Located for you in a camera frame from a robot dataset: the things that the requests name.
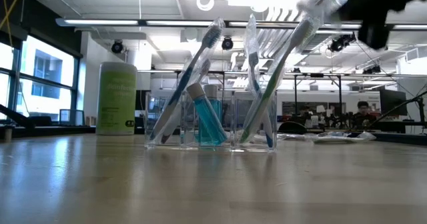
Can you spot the black ceiling camera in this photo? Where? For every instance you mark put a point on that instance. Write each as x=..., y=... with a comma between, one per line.
x=340, y=44
x=227, y=43
x=118, y=47

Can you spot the green toothbrush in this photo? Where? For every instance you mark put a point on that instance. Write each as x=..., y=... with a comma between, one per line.
x=279, y=75

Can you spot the person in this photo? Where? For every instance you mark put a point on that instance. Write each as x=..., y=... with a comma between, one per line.
x=364, y=115

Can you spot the green disinfecting wipes canister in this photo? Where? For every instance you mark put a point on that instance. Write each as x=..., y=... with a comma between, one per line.
x=116, y=97

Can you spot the black monitor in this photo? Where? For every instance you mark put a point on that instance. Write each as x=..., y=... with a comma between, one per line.
x=393, y=102
x=142, y=100

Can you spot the small grey monitor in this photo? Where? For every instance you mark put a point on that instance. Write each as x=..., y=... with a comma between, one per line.
x=71, y=117

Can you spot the long ceiling light bar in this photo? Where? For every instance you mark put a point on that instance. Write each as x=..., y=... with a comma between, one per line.
x=100, y=22

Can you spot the clear acrylic organizer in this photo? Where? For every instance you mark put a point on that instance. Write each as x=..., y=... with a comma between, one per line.
x=233, y=124

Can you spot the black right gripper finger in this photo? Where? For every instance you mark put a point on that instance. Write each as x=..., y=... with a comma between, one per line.
x=345, y=10
x=373, y=30

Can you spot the blue mouthwash bottle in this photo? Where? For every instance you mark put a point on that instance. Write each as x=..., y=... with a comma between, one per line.
x=210, y=120
x=211, y=90

